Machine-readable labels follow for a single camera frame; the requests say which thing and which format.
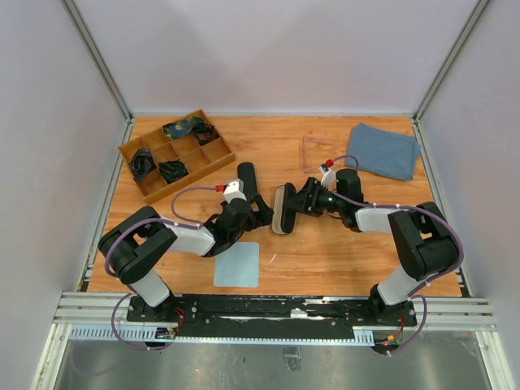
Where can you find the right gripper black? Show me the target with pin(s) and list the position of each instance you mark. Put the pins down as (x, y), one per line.
(302, 201)

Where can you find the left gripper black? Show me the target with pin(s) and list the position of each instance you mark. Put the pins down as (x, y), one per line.
(262, 217)

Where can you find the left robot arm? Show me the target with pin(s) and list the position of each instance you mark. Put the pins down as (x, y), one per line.
(133, 248)

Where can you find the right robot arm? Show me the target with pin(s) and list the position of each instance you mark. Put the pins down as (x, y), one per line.
(427, 247)

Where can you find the pink clear glasses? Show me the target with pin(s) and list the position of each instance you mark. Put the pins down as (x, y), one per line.
(314, 152)

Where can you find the left light blue cloth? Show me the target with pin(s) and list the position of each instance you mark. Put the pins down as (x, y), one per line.
(238, 267)

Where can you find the folded blue towel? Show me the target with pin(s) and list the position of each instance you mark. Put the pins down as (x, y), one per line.
(388, 154)

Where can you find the wooden divided organizer tray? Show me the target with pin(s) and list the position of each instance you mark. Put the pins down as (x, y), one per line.
(199, 159)

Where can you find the black orange rolled tie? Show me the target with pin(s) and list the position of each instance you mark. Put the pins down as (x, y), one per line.
(204, 133)

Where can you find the black dotted rolled tie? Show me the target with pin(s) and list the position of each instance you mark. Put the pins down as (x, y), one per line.
(172, 171)

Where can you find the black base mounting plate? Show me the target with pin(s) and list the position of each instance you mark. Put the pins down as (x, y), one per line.
(275, 317)

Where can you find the blue patterned rolled tie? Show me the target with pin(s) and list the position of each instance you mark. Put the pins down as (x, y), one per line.
(181, 128)

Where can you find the black striped rolled tie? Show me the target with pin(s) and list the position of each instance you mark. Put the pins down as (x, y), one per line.
(141, 164)

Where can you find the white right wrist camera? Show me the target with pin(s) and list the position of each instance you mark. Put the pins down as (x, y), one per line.
(328, 179)

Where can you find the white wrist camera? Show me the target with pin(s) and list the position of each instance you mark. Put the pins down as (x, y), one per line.
(232, 190)
(328, 179)

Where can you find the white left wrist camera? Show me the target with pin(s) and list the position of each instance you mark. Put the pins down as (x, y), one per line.
(232, 190)

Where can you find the right aluminium frame post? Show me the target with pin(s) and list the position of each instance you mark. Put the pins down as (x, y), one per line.
(468, 29)

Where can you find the aluminium frame post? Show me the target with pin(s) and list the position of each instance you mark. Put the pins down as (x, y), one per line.
(79, 23)
(468, 29)

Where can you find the aluminium front rail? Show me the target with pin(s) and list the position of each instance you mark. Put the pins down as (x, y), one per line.
(102, 316)

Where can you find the left aluminium frame post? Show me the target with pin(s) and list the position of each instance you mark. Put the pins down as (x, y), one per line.
(79, 23)

